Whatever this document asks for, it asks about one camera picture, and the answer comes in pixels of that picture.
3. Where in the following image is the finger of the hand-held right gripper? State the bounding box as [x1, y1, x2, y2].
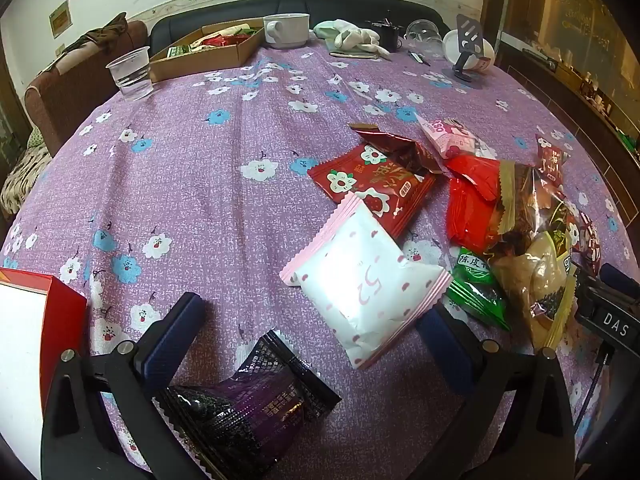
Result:
[599, 262, 640, 302]

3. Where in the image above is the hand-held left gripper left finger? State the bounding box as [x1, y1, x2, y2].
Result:
[41, 292, 206, 480]

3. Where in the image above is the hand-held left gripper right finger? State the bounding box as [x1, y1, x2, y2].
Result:
[415, 305, 578, 480]

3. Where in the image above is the green snack packet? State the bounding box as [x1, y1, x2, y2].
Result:
[445, 246, 512, 332]

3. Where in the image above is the clear bag of mixed snacks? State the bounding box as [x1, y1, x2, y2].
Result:
[487, 159, 581, 352]

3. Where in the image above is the red gift box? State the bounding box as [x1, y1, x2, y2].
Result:
[0, 267, 88, 466]

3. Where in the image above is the dark red flower packet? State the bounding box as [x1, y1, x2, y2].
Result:
[570, 209, 603, 277]

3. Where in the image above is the white pink-dotted snack packet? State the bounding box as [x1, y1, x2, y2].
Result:
[279, 193, 453, 371]

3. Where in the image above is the purple black snack packet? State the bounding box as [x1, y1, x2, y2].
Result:
[152, 329, 343, 475]

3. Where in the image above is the small red snack packet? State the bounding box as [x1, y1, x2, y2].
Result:
[535, 134, 571, 192]

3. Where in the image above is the purple floral tablecloth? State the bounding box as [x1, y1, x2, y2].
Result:
[0, 35, 636, 480]

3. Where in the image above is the red flower-print snack packet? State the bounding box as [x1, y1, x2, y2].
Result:
[307, 142, 437, 240]

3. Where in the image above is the torn dark red packet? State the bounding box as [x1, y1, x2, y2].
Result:
[348, 122, 451, 177]

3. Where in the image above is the pink snack packet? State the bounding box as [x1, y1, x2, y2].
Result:
[415, 114, 493, 161]

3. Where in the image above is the patterned cushion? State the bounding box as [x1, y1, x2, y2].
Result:
[0, 126, 54, 220]

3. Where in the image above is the wooden glass cabinet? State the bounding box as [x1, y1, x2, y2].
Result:
[480, 0, 640, 203]

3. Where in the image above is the white paper cup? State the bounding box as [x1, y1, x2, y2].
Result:
[443, 29, 497, 72]

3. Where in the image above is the brown armchair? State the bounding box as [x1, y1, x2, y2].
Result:
[25, 19, 151, 160]

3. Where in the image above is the clear plastic cup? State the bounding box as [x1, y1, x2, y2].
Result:
[105, 46, 155, 102]

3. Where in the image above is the grey phone stand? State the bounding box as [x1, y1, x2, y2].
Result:
[450, 13, 485, 80]

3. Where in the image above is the cardboard box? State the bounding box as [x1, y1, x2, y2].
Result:
[148, 17, 266, 83]

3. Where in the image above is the thin notebook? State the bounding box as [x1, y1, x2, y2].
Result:
[327, 46, 382, 61]

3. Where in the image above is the pile of assorted snack packets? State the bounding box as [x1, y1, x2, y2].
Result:
[167, 22, 263, 58]

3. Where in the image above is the small black container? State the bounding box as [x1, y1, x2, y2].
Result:
[365, 19, 405, 53]

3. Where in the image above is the dark clothing on armchair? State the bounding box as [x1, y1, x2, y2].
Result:
[64, 12, 129, 55]

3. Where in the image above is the white mug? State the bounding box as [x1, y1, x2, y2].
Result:
[263, 13, 312, 50]

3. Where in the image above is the black sofa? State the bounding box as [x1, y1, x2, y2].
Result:
[150, 0, 453, 53]

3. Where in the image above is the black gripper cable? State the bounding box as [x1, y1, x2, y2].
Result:
[575, 352, 608, 433]

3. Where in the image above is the yellow wall sticker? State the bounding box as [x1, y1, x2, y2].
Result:
[48, 2, 72, 39]

